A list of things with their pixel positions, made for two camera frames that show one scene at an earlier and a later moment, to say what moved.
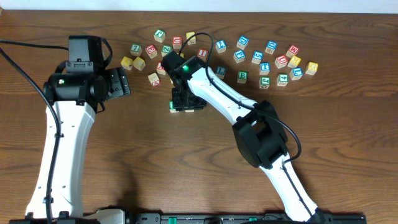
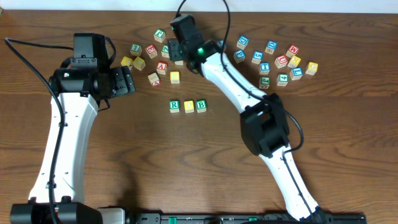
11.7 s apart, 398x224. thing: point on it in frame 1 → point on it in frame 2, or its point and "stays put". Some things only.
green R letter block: [171, 107] stays put
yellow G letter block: [311, 68] stays put
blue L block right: [296, 73] stays put
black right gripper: [178, 105] → [172, 43]
